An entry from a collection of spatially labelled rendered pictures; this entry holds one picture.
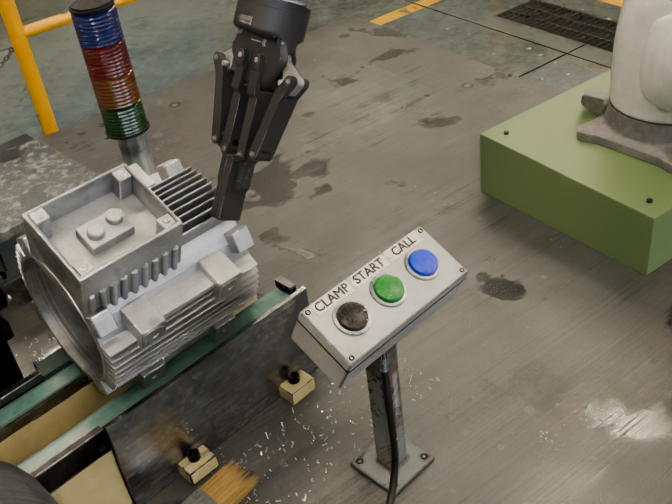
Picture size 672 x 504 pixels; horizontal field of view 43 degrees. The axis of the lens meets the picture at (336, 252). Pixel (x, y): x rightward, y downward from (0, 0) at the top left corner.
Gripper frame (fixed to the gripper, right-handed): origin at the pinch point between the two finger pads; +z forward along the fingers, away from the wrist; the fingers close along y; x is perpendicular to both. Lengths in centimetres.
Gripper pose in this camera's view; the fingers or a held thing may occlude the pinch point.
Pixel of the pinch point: (232, 187)
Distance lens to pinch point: 91.9
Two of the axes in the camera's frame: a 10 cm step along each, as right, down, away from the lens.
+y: 7.1, 3.5, -6.1
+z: -2.5, 9.3, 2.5
